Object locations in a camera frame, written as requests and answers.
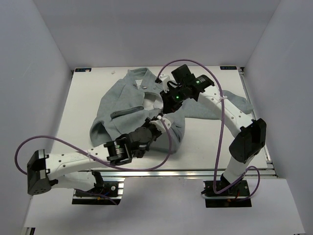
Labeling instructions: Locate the purple cable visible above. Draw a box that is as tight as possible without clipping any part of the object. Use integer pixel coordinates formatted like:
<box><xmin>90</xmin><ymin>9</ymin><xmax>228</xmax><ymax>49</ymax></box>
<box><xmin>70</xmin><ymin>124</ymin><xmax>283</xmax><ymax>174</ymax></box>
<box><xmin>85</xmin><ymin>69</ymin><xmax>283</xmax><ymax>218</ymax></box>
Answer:
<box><xmin>156</xmin><ymin>58</ymin><xmax>260</xmax><ymax>202</ymax></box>
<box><xmin>14</xmin><ymin>117</ymin><xmax>173</xmax><ymax>205</ymax></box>

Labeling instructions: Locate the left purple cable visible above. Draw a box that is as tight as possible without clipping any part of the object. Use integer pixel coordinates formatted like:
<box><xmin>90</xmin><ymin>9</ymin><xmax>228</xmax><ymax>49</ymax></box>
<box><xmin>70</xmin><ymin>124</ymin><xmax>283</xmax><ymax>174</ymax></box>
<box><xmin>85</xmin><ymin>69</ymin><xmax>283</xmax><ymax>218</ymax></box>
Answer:
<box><xmin>14</xmin><ymin>117</ymin><xmax>173</xmax><ymax>205</ymax></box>

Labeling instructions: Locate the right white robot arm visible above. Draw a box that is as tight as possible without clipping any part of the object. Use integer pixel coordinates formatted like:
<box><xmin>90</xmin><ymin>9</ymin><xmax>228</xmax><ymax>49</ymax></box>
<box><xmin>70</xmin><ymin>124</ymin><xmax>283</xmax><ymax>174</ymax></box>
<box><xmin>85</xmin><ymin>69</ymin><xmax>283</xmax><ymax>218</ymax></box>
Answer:
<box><xmin>156</xmin><ymin>65</ymin><xmax>267</xmax><ymax>195</ymax></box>

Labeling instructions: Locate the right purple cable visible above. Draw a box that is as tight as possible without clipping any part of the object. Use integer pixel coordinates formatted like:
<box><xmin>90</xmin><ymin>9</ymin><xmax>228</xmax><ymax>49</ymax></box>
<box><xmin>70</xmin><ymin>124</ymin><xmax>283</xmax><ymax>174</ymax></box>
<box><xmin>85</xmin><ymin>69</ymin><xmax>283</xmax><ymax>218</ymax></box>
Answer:
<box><xmin>156</xmin><ymin>58</ymin><xmax>260</xmax><ymax>202</ymax></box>

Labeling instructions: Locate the blue table sticker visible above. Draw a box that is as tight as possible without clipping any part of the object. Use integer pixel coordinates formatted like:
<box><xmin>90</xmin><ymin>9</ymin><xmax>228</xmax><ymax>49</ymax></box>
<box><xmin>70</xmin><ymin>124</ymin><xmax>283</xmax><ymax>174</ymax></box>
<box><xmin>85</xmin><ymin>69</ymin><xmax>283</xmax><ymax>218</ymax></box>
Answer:
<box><xmin>220</xmin><ymin>66</ymin><xmax>237</xmax><ymax>70</ymax></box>
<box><xmin>74</xmin><ymin>68</ymin><xmax>91</xmax><ymax>72</ymax></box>

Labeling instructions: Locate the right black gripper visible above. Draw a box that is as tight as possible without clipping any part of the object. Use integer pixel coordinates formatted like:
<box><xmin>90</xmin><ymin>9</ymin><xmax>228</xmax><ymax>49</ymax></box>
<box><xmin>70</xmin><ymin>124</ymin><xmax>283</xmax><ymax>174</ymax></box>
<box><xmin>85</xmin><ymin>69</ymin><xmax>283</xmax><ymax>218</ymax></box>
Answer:
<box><xmin>160</xmin><ymin>85</ymin><xmax>188</xmax><ymax>114</ymax></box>

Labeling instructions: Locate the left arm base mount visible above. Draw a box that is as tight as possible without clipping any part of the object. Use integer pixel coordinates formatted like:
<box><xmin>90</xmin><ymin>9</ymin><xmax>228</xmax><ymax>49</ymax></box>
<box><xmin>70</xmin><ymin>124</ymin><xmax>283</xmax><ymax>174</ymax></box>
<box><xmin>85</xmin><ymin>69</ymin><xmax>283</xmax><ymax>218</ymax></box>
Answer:
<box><xmin>72</xmin><ymin>171</ymin><xmax>124</xmax><ymax>206</ymax></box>

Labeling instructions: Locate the grey zip-up jacket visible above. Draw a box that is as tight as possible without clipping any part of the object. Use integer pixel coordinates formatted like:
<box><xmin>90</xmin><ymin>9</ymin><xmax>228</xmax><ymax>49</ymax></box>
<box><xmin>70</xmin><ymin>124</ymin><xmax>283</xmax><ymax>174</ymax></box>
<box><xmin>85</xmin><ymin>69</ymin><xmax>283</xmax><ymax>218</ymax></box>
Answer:
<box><xmin>89</xmin><ymin>68</ymin><xmax>253</xmax><ymax>154</ymax></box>

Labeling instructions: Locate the left blue table sticker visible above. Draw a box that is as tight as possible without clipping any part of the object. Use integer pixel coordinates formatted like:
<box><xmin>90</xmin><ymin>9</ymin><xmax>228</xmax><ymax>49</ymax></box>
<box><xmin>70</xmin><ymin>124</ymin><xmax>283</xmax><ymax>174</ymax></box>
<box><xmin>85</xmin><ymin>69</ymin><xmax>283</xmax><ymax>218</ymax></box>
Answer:
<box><xmin>74</xmin><ymin>68</ymin><xmax>91</xmax><ymax>72</ymax></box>

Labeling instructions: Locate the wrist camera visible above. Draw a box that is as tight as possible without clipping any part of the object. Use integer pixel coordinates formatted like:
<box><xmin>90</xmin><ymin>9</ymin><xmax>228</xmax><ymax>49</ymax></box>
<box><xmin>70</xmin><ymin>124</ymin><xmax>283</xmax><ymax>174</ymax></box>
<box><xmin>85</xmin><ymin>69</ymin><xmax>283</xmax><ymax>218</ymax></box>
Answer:
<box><xmin>150</xmin><ymin>115</ymin><xmax>172</xmax><ymax>133</ymax></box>
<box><xmin>155</xmin><ymin>74</ymin><xmax>171</xmax><ymax>93</ymax></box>

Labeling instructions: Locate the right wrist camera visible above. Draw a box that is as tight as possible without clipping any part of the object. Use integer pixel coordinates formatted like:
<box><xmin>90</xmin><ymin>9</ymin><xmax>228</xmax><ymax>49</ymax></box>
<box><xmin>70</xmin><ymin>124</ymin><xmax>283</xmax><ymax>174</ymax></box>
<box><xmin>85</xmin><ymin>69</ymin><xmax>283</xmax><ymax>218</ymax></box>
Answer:
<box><xmin>155</xmin><ymin>74</ymin><xmax>171</xmax><ymax>93</ymax></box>

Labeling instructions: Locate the right blue table sticker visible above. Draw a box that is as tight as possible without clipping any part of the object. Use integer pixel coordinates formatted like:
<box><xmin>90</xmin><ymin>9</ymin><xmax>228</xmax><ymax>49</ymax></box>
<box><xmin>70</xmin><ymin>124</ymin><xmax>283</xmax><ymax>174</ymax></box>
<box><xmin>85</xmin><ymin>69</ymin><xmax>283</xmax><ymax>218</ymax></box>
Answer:
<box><xmin>220</xmin><ymin>66</ymin><xmax>237</xmax><ymax>70</ymax></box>

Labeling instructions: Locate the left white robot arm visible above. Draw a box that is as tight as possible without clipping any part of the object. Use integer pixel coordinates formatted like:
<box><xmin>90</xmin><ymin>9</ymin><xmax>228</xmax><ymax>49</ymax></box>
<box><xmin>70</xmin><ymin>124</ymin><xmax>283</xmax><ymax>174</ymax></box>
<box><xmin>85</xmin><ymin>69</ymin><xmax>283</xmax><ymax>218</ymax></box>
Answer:
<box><xmin>27</xmin><ymin>116</ymin><xmax>170</xmax><ymax>196</ymax></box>

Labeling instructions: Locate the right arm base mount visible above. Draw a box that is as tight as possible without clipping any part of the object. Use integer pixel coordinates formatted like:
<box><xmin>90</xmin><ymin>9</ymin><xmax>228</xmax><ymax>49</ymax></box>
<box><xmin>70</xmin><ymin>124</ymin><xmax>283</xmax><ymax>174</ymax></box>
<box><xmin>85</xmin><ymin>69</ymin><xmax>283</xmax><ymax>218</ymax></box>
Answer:
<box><xmin>201</xmin><ymin>180</ymin><xmax>252</xmax><ymax>208</ymax></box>

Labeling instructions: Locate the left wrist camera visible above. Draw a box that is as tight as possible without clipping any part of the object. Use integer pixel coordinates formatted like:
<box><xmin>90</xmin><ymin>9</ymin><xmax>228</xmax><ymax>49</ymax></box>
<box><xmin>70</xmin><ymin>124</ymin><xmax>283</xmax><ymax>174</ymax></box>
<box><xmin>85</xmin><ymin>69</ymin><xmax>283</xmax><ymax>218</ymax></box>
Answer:
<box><xmin>150</xmin><ymin>115</ymin><xmax>172</xmax><ymax>133</ymax></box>

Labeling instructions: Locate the aluminium table frame rail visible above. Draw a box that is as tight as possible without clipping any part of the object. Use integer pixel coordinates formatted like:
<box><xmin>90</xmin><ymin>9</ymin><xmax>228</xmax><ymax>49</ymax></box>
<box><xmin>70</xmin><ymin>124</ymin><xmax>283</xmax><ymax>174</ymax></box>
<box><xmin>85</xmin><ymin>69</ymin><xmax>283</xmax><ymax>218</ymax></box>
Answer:
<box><xmin>99</xmin><ymin>169</ymin><xmax>276</xmax><ymax>177</ymax></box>

